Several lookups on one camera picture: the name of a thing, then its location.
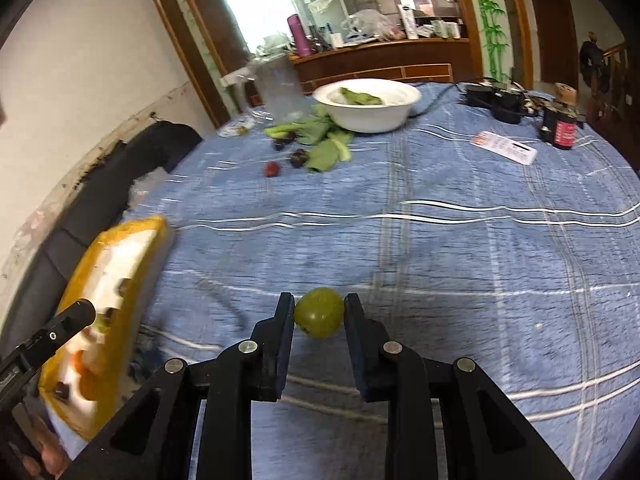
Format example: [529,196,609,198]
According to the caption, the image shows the purple bottle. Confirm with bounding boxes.
[287,13,316,57]

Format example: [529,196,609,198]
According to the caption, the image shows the small snack packet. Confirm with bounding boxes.
[217,116,257,137]

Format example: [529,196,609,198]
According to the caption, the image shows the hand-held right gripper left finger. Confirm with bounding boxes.
[60,291,296,480]

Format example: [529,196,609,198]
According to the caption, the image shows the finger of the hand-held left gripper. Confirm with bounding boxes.
[17,298,97,363]

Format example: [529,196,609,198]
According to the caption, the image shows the white tube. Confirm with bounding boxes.
[397,3,419,40]

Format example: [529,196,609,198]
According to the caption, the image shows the clear plastic pitcher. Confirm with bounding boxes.
[220,54,309,122]

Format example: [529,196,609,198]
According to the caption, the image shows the black camera device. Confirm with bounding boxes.
[464,81,527,124]

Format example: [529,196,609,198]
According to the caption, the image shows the green leaves in bowl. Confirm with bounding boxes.
[339,87,385,107]

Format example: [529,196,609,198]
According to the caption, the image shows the crumpled white plastic bag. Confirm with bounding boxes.
[127,169,173,208]

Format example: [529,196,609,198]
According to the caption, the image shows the red and white card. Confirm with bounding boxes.
[471,130,539,165]

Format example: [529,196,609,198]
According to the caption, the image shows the black sofa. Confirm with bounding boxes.
[0,121,205,348]

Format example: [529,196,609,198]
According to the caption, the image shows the black cable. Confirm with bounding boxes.
[406,84,467,117]

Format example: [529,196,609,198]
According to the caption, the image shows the wooden cabinet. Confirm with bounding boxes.
[289,37,485,95]

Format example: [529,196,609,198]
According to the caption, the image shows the green leaves on table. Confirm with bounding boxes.
[264,110,357,174]

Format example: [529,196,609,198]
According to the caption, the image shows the clear plastic bag on cabinet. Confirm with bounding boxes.
[347,8,397,42]

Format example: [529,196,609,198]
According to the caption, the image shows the person's left hand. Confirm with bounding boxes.
[20,420,72,480]

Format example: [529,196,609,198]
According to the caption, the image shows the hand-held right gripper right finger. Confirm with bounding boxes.
[343,291,576,480]

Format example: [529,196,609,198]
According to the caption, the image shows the hanging dark coat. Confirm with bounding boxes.
[579,31,612,95]

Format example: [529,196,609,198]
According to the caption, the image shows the yellow tray with white inside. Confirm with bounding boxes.
[39,215,175,443]

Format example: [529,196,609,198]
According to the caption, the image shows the white bowl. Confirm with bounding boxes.
[313,78,422,134]

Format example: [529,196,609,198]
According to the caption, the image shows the brown wooden door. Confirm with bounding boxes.
[524,0,577,92]

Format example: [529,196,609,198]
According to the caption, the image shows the dark can with red label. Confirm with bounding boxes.
[539,101,579,151]

